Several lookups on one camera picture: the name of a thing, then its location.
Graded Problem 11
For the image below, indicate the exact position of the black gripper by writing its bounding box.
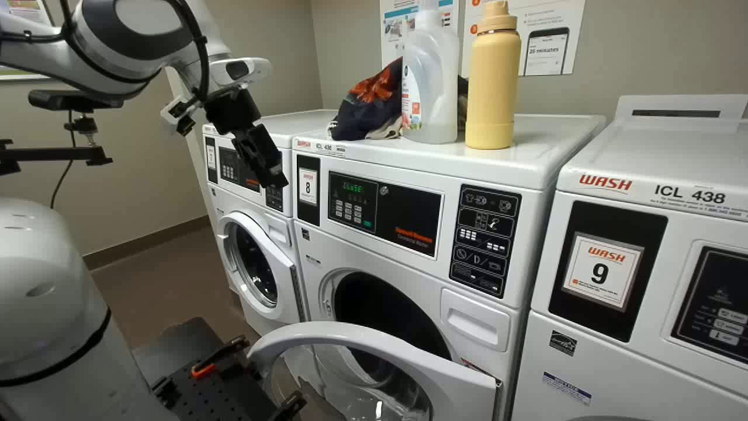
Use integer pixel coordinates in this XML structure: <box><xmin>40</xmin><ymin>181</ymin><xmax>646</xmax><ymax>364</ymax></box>
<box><xmin>204</xmin><ymin>83</ymin><xmax>293</xmax><ymax>188</ymax></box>

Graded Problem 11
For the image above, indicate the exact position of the white round washer door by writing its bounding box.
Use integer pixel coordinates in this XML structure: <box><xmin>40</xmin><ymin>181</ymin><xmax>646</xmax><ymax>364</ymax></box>
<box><xmin>246</xmin><ymin>320</ymin><xmax>501</xmax><ymax>421</ymax></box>
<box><xmin>214</xmin><ymin>211</ymin><xmax>303</xmax><ymax>328</ymax></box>

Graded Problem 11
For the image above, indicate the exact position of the white washing machine plain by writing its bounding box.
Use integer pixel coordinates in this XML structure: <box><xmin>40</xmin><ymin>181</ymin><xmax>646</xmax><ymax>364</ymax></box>
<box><xmin>198</xmin><ymin>106</ymin><xmax>340</xmax><ymax>338</ymax></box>

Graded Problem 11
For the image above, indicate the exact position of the white washing machine with bottles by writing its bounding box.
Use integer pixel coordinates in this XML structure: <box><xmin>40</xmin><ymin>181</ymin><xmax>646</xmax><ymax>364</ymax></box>
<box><xmin>290</xmin><ymin>110</ymin><xmax>609</xmax><ymax>421</ymax></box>

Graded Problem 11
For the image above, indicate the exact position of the white washing machine number nine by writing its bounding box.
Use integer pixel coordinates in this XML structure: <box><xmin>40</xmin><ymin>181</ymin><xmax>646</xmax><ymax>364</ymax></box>
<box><xmin>510</xmin><ymin>91</ymin><xmax>748</xmax><ymax>421</ymax></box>

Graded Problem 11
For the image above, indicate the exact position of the small white number sticker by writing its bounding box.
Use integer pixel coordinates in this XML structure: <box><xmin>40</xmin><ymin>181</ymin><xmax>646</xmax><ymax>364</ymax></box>
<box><xmin>297</xmin><ymin>165</ymin><xmax>321</xmax><ymax>208</ymax></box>

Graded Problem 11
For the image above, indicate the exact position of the dark orange cloth bag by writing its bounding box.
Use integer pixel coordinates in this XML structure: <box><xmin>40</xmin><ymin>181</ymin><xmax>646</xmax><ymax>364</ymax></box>
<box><xmin>328</xmin><ymin>56</ymin><xmax>408</xmax><ymax>143</ymax></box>

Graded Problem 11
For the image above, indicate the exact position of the clear plastic detergent jug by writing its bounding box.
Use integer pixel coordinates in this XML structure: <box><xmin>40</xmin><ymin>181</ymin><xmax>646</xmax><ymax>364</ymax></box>
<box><xmin>400</xmin><ymin>5</ymin><xmax>463</xmax><ymax>147</ymax></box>

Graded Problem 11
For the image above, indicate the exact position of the grey cart platform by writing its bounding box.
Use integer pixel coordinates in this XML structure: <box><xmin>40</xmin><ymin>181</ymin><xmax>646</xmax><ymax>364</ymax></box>
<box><xmin>129</xmin><ymin>313</ymin><xmax>313</xmax><ymax>421</ymax></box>

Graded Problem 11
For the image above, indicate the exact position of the yellow water bottle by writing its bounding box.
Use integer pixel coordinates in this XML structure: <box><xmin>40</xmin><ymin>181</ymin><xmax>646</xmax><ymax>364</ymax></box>
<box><xmin>463</xmin><ymin>0</ymin><xmax>523</xmax><ymax>151</ymax></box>

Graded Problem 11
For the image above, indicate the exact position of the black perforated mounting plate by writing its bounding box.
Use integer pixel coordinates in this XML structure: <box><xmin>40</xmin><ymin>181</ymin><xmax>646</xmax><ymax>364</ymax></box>
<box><xmin>153</xmin><ymin>356</ymin><xmax>309</xmax><ymax>421</ymax></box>

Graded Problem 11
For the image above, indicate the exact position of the white number nine sticker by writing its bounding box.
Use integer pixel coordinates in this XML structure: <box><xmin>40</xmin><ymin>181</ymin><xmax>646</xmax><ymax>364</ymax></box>
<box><xmin>560</xmin><ymin>229</ymin><xmax>647</xmax><ymax>313</ymax></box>

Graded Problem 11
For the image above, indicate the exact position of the blue white label sticker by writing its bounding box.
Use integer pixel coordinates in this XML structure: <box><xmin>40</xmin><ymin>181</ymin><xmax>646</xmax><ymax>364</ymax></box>
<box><xmin>541</xmin><ymin>370</ymin><xmax>597</xmax><ymax>409</ymax></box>

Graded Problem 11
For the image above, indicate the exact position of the blue white wall poster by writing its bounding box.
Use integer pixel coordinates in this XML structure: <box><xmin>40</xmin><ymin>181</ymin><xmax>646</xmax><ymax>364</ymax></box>
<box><xmin>379</xmin><ymin>0</ymin><xmax>463</xmax><ymax>69</ymax></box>

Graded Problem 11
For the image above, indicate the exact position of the black camera stand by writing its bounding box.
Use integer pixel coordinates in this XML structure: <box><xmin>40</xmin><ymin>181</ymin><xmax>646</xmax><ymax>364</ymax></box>
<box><xmin>0</xmin><ymin>87</ymin><xmax>116</xmax><ymax>178</ymax></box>

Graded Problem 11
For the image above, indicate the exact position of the red handled black clamp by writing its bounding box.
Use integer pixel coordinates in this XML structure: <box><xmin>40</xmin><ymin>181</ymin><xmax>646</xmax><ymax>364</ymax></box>
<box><xmin>188</xmin><ymin>335</ymin><xmax>254</xmax><ymax>385</ymax></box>

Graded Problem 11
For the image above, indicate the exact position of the wall poster with phone picture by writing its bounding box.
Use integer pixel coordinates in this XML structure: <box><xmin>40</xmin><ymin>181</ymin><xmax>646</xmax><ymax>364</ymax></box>
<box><xmin>460</xmin><ymin>0</ymin><xmax>588</xmax><ymax>78</ymax></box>

